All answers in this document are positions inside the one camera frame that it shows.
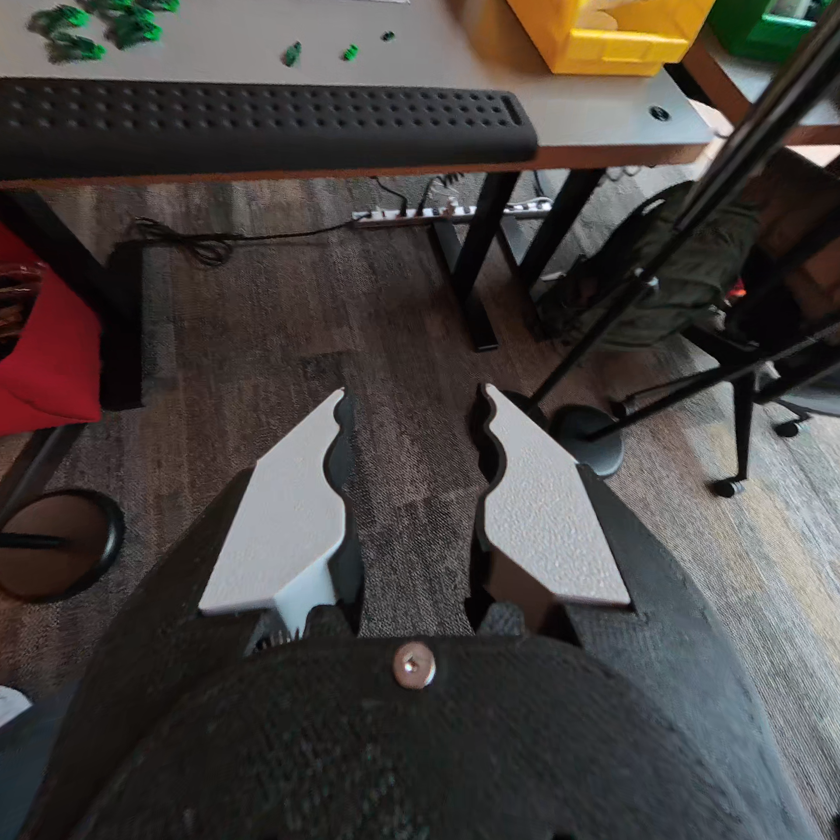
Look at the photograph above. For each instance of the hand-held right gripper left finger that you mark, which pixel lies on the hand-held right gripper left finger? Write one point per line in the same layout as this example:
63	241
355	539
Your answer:
282	525

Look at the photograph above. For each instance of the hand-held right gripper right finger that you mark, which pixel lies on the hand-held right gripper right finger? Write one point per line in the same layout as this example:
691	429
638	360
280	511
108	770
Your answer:
551	525

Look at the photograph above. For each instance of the dark green lego leaf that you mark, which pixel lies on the dark green lego leaf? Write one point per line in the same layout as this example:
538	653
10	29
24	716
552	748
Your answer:
292	54

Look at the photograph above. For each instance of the round grey stand base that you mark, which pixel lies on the round grey stand base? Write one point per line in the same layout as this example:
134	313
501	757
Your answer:
590	453

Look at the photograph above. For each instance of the black round stool base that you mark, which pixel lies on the black round stool base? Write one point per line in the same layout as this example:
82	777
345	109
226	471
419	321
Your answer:
113	531

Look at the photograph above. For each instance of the black office chair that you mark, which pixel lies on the black office chair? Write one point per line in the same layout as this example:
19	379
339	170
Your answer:
743	426

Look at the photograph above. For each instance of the olive backpack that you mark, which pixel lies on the olive backpack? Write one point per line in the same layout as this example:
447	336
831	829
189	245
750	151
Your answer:
689	282

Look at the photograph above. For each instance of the red cloth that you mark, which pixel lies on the red cloth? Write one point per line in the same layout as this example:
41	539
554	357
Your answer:
46	367

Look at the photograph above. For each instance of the white power strip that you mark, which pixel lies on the white power strip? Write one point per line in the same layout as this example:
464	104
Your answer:
459	211

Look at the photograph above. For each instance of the black perforated board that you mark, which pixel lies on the black perforated board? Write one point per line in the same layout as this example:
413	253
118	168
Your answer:
262	128

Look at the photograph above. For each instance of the yellow plastic bin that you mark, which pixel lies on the yellow plastic bin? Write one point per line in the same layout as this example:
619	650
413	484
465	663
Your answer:
610	46

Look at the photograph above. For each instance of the black tripod stand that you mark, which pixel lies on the black tripod stand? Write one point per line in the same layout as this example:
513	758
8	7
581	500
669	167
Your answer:
784	79

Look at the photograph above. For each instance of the cluster of green leaf assemblies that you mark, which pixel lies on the cluster of green leaf assemblies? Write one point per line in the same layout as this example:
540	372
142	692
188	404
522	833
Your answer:
131	29

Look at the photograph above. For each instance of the green plastic bin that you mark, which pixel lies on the green plastic bin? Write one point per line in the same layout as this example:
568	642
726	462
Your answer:
754	33

